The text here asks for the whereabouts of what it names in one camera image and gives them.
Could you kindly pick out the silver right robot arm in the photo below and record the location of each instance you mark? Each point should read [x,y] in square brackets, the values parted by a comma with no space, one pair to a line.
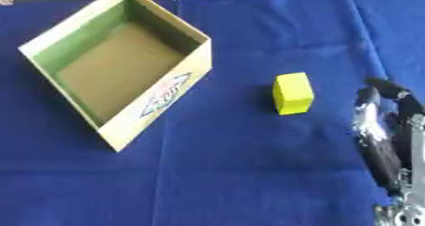
[410,215]

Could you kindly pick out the tan cardboard box green inside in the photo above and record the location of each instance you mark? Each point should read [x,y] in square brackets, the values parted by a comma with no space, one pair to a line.
[119,63]

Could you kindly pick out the yellow rectangular block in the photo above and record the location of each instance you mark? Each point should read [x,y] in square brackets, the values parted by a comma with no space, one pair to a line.
[293,93]

